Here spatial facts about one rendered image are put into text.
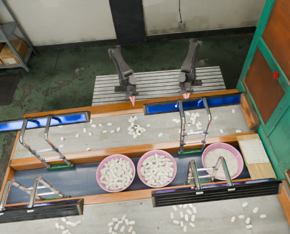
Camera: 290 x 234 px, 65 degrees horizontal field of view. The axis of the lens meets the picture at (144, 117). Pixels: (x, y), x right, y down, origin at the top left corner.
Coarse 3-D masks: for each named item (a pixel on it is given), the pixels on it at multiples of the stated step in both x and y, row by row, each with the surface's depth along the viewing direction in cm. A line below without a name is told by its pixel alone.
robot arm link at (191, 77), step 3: (195, 42) 176; (198, 48) 176; (198, 51) 177; (195, 54) 180; (195, 57) 181; (195, 60) 183; (195, 63) 186; (192, 66) 186; (195, 69) 192; (195, 72) 193; (189, 75) 192; (192, 75) 191; (189, 78) 194; (192, 78) 192
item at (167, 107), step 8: (208, 96) 139; (216, 96) 139; (224, 96) 139; (232, 96) 139; (240, 96) 139; (144, 104) 140; (152, 104) 140; (160, 104) 140; (168, 104) 140; (176, 104) 140; (184, 104) 140; (192, 104) 141; (200, 104) 141; (208, 104) 141; (216, 104) 141; (224, 104) 141; (232, 104) 141; (144, 112) 142; (152, 112) 142; (160, 112) 142; (168, 112) 143
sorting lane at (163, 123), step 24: (96, 120) 183; (120, 120) 180; (144, 120) 178; (168, 120) 176; (192, 120) 174; (216, 120) 172; (240, 120) 170; (48, 144) 174; (72, 144) 172; (96, 144) 170; (120, 144) 168
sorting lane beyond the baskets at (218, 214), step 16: (96, 208) 143; (112, 208) 142; (128, 208) 141; (144, 208) 140; (160, 208) 139; (192, 208) 138; (208, 208) 137; (224, 208) 136; (240, 208) 135; (272, 208) 133; (0, 224) 143; (16, 224) 142; (32, 224) 141; (48, 224) 140; (64, 224) 139; (80, 224) 138; (96, 224) 137; (144, 224) 135; (160, 224) 134; (176, 224) 133; (208, 224) 132; (224, 224) 131; (240, 224) 130; (256, 224) 129; (272, 224) 129; (288, 224) 128
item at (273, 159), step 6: (240, 84) 180; (240, 90) 182; (258, 132) 159; (264, 138) 151; (264, 144) 152; (270, 144) 146; (270, 150) 146; (270, 156) 147; (276, 156) 141; (276, 162) 140; (276, 168) 141; (276, 174) 142; (282, 174) 135
